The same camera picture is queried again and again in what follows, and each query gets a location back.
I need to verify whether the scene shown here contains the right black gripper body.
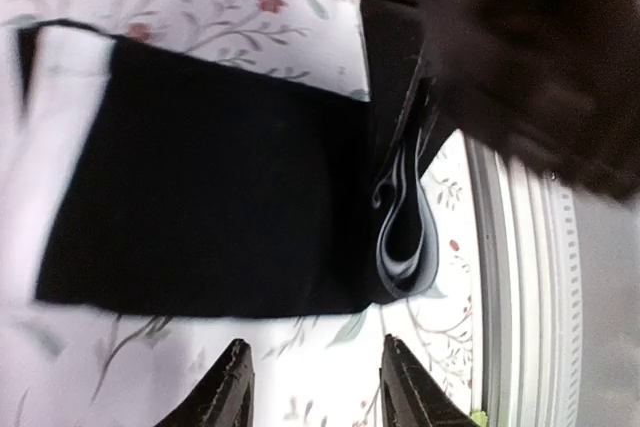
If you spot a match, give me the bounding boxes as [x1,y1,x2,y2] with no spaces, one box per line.
[420,0,639,202]

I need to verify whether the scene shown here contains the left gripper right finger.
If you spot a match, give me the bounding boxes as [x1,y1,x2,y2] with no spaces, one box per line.
[380,335,476,427]

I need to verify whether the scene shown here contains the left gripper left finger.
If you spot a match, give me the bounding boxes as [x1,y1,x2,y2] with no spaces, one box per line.
[155,339,255,427]

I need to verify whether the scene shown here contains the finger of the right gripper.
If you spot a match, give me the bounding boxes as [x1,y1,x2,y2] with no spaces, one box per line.
[412,78,455,182]
[302,0,436,188]

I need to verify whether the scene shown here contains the black underwear white trim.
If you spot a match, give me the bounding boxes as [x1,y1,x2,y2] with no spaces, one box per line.
[1,20,438,319]

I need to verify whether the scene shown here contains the green tape scrap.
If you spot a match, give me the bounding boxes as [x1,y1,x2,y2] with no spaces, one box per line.
[470,410,488,427]

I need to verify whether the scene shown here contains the floral table mat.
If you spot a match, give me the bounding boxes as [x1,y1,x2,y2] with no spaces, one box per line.
[1,0,483,426]

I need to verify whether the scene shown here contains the aluminium front rail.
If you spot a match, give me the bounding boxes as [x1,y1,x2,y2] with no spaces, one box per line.
[464,134,640,427]

